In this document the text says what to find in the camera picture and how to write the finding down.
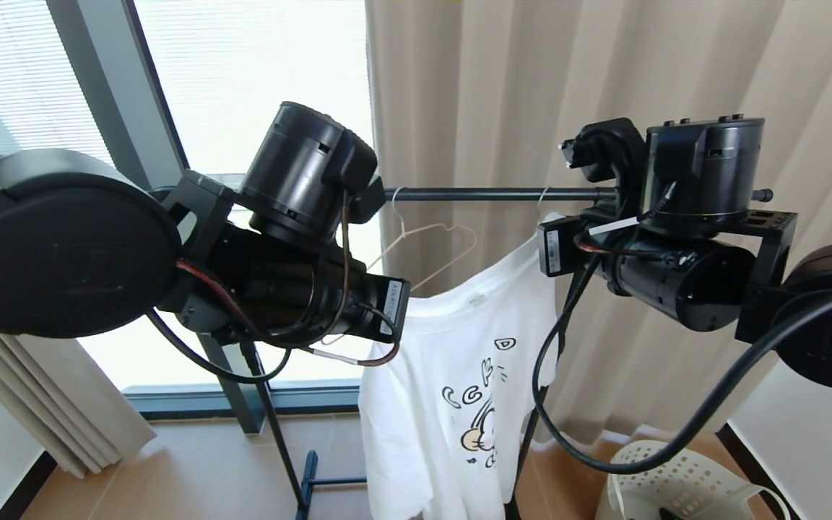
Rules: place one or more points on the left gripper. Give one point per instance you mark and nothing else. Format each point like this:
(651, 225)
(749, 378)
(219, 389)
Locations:
(293, 289)

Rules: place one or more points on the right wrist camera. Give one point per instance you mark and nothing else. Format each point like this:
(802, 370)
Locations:
(604, 155)

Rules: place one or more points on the white printed t-shirt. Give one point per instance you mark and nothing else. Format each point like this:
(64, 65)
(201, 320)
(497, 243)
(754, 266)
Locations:
(430, 433)

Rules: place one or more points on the window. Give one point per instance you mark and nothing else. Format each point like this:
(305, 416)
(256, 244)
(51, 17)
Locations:
(243, 87)

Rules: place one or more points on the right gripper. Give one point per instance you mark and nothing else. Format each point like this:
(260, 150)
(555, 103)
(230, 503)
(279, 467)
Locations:
(676, 285)

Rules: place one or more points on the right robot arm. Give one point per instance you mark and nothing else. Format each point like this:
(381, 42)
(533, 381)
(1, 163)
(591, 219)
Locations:
(705, 166)

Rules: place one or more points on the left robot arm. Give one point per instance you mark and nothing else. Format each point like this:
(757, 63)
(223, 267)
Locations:
(62, 238)

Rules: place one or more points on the white laundry basket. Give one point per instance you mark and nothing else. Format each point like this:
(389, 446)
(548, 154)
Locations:
(683, 477)

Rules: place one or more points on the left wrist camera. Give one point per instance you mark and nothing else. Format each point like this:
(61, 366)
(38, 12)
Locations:
(367, 201)

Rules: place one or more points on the beige curtain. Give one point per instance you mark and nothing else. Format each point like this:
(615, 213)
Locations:
(40, 390)
(503, 94)

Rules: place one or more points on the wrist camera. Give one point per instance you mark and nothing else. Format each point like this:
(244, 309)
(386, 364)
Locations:
(604, 155)
(367, 201)

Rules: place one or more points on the black clothes rack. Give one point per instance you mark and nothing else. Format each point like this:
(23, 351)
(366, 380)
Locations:
(474, 193)

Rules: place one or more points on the pink clothes hanger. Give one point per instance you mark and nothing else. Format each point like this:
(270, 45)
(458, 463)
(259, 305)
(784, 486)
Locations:
(540, 202)
(459, 230)

